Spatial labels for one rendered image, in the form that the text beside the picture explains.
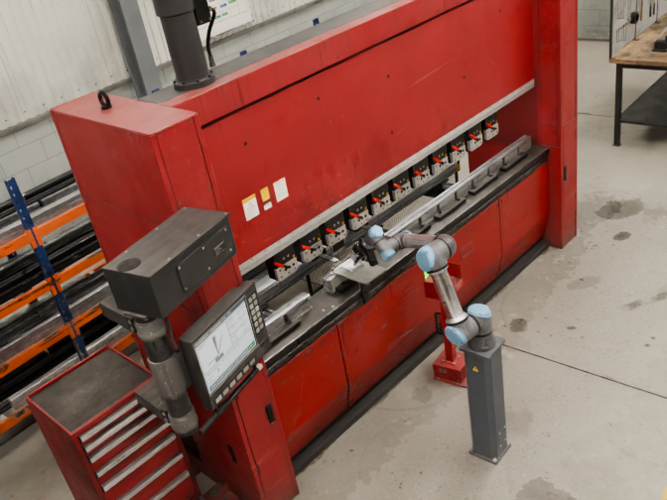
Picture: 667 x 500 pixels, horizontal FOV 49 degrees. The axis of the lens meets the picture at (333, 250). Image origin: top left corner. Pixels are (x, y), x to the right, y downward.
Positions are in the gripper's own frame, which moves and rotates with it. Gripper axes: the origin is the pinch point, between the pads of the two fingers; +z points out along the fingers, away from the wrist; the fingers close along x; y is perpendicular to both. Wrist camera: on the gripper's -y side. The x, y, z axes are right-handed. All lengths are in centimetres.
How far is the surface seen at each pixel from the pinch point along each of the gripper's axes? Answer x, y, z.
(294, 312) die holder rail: 45.4, -2.5, 13.1
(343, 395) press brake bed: 30, -52, 59
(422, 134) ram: -79, 45, -21
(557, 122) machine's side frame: -214, 19, 12
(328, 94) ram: -7, 71, -67
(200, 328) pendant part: 125, -10, -80
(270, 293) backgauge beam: 43, 18, 30
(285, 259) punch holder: 44, 19, -15
